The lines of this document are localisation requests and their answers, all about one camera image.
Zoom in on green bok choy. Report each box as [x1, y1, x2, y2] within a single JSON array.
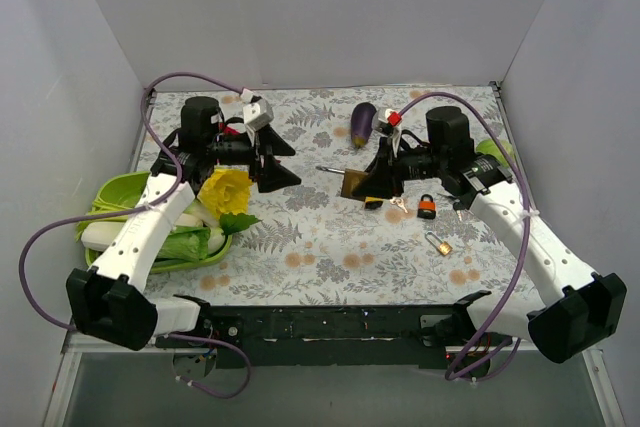
[[75, 198, 139, 241]]

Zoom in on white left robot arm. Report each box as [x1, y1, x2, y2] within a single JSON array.
[[66, 91, 301, 351]]

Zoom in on small brass padlock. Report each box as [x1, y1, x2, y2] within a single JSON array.
[[424, 231, 453, 256]]

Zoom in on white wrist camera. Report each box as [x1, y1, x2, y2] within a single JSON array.
[[243, 98, 274, 132], [372, 108, 402, 136]]

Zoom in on red chili pepper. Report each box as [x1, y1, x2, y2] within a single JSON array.
[[223, 126, 240, 136]]

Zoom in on yellow padlock keys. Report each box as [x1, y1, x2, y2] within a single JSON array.
[[390, 197, 408, 213]]

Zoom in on large brass padlock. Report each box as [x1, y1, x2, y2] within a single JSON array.
[[316, 166, 368, 202]]

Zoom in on yellow padlock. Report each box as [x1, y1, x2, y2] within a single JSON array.
[[364, 196, 384, 210]]

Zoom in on orange padlock black keys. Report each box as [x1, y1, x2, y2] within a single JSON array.
[[452, 200, 467, 222]]

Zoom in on green lettuce leaf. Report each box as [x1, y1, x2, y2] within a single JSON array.
[[157, 213, 260, 262]]

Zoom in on purple eggplant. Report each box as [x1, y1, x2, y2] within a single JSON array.
[[350, 102, 377, 149]]

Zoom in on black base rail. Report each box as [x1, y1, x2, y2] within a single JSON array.
[[154, 301, 521, 371]]

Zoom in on green tray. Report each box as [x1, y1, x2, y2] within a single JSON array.
[[94, 171, 232, 274]]

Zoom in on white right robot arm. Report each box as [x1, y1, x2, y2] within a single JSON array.
[[354, 106, 627, 363]]

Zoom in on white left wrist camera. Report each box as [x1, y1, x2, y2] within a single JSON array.
[[243, 98, 274, 132]]

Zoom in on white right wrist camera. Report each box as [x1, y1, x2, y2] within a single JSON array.
[[372, 108, 402, 136]]

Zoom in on aluminium frame rail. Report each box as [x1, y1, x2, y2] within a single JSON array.
[[46, 347, 624, 426]]

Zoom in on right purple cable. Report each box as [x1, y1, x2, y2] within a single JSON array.
[[394, 91, 531, 383]]

